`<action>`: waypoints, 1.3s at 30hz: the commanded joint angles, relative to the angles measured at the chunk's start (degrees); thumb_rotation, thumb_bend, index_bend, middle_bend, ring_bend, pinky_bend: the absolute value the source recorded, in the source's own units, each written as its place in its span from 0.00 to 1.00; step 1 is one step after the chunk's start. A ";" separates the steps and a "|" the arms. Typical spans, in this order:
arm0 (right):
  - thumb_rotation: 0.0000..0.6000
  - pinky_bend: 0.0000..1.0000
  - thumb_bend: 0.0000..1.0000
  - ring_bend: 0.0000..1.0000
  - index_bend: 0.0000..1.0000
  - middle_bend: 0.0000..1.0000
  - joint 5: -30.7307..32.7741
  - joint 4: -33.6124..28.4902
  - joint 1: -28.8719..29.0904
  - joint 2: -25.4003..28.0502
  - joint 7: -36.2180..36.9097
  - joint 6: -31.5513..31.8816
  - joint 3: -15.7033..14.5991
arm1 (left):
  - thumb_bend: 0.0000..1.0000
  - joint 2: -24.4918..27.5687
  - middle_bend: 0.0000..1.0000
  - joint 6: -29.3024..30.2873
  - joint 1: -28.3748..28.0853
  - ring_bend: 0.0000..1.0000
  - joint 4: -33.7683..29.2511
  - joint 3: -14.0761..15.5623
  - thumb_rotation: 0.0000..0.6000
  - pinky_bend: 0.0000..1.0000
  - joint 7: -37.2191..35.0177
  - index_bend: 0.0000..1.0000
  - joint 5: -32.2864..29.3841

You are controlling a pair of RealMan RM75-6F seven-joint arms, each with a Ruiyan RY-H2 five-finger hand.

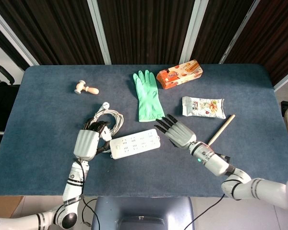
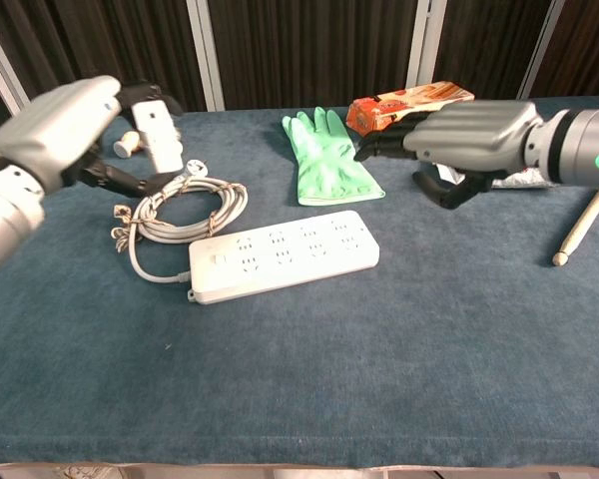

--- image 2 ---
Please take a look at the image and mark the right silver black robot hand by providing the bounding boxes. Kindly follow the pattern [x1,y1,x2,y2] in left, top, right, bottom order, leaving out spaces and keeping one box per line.
[353,99,543,211]

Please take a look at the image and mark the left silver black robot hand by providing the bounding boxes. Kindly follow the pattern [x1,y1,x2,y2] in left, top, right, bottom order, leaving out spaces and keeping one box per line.
[0,75,185,199]

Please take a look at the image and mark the white plastic rectangular block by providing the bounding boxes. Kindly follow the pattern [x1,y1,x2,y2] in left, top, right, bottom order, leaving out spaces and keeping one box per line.
[131,99,185,174]

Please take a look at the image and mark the white snack packet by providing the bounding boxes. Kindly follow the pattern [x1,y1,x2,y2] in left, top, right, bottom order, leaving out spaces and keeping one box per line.
[436,164,560,191]

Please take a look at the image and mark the small wooden mallet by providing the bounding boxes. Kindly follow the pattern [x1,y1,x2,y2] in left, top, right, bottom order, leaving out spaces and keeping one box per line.
[113,130,146,159]

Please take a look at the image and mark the orange biscuit box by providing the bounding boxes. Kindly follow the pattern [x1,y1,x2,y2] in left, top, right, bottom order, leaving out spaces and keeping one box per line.
[345,82,476,139]

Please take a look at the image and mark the wooden drumstick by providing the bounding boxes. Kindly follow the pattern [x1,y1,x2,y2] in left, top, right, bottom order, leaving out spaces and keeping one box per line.
[552,189,599,266]

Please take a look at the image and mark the green rubber glove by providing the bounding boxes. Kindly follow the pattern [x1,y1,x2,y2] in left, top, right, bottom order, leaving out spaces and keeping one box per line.
[281,106,386,208]

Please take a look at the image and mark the white power strip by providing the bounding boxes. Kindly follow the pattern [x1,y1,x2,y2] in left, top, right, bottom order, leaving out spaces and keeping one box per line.
[187,210,381,305]

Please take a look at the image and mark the blue table cloth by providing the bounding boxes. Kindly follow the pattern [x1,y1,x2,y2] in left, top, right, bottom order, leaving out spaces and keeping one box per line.
[0,95,599,470]

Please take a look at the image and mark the white partition frame post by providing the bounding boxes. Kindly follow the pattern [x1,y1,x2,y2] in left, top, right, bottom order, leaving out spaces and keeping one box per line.
[516,0,565,99]
[0,19,31,116]
[406,0,448,91]
[187,0,226,112]

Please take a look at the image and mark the coiled white power strip cable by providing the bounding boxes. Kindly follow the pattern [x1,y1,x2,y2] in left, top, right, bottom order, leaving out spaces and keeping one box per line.
[110,159,250,283]

